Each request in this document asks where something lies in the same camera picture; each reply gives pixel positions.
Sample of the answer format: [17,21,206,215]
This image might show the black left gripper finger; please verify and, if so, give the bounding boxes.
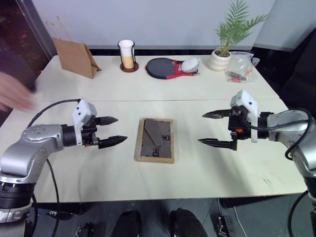
[95,116,119,126]
[98,135,128,150]

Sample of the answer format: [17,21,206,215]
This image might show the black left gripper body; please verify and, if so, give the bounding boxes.
[80,120,100,148]

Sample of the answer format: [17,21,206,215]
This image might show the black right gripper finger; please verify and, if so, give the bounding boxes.
[202,109,232,120]
[197,132,238,152]

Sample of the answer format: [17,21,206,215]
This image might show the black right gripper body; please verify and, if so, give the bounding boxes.
[228,110,253,142]

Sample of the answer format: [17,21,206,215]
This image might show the person's bare hand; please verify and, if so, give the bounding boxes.
[0,72,36,112]

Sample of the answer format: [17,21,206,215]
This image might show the clear plastic bag with parts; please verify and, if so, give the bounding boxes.
[225,51,260,84]

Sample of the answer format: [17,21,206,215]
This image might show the green plant in white pot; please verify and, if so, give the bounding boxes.
[208,0,269,72]

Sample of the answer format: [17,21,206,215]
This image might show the paper cup stack in holder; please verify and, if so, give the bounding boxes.
[118,39,140,73]

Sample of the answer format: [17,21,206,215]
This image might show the brown paper bag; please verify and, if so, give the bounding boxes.
[45,16,103,80]

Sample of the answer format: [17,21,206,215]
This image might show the black red table tennis paddle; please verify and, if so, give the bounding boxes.
[145,57,201,81]

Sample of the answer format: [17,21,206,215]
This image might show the black table clamp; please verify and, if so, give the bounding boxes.
[75,221,95,237]
[215,214,234,237]

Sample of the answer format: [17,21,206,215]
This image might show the dark rounded shape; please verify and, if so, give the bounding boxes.
[110,209,143,237]
[169,207,208,237]

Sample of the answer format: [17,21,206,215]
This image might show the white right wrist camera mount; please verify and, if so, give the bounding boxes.
[230,89,260,144]

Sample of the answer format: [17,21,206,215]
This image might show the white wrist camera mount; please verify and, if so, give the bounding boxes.
[230,89,260,144]
[72,99,98,147]

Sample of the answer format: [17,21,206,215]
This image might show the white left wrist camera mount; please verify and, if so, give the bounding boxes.
[72,99,98,147]

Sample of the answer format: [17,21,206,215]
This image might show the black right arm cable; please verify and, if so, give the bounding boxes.
[243,107,313,161]

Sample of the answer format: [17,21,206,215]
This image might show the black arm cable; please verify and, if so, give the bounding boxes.
[243,107,313,161]
[26,98,82,128]

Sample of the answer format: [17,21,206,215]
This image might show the wooden picture frame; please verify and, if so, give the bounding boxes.
[134,118,176,164]

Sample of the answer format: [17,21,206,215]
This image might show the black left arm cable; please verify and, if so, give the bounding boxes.
[26,98,82,128]

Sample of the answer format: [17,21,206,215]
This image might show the black robot body cable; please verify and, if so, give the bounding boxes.
[23,158,61,237]
[287,189,312,237]

